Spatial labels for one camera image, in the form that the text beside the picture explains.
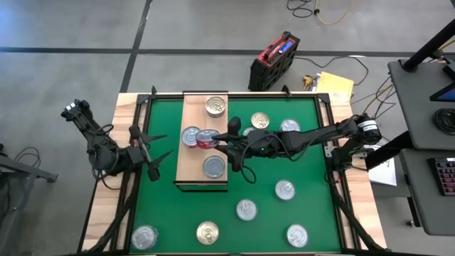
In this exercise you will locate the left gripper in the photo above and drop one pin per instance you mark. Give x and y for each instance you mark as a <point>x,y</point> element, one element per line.
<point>135,158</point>

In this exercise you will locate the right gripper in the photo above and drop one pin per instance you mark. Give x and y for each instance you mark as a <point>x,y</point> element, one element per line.
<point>263,144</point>

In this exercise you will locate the red-label silver-lid can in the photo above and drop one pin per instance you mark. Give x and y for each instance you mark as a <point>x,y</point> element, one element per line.
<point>206,142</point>
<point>188,137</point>

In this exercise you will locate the gold-lid can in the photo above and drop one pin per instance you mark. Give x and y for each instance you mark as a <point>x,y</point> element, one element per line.
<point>215,106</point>
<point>207,233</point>
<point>259,120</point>

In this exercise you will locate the green-label silver-lid can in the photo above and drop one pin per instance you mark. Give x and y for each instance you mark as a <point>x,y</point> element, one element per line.
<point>289,124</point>

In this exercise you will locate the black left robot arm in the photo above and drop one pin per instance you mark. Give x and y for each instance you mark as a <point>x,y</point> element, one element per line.
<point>94,142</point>

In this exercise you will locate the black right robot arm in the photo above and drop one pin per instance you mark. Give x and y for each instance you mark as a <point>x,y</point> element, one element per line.
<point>320,135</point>

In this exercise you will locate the black clamp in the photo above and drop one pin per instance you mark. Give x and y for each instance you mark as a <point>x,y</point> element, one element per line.
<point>153,90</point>
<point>286,90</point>

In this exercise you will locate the teal tuna can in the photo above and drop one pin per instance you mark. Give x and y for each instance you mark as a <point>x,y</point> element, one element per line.
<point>284,189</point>
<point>246,209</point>

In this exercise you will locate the blue-label silver-lid can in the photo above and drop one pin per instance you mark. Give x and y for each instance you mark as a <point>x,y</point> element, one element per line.
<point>145,237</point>

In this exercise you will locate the red and black tool case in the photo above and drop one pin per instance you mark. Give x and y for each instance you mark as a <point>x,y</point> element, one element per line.
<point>273,64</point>

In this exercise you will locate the yellow plug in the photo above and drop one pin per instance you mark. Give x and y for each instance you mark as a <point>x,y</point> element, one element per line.
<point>307,81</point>

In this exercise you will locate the silver pull-tab lid can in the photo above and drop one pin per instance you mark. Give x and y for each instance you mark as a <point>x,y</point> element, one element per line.
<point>297,235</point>

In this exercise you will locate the yellow envelope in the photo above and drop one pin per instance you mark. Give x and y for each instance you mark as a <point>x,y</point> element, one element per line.
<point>334,83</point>

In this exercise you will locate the grey metal stand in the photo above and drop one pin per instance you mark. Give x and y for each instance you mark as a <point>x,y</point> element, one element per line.
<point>28,172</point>

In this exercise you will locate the white paper sheet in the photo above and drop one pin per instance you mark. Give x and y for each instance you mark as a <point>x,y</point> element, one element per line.
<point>385,174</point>

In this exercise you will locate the grey keypad desk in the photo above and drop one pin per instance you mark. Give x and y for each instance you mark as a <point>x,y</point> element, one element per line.
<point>426,213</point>

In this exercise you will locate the keypad with coloured keys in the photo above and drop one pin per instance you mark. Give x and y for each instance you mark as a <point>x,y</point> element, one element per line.
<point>446,176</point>

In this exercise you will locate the black pole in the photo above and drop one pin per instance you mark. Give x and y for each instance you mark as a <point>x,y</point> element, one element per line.
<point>430,46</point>

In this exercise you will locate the tablet with blue screen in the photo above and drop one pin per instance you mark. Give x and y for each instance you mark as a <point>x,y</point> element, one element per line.
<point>448,94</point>

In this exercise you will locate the wooden shelf black frame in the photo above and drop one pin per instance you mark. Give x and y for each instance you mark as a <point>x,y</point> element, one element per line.
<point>193,113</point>

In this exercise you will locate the white bracket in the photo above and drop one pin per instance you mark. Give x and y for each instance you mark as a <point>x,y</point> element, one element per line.
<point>328,151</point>

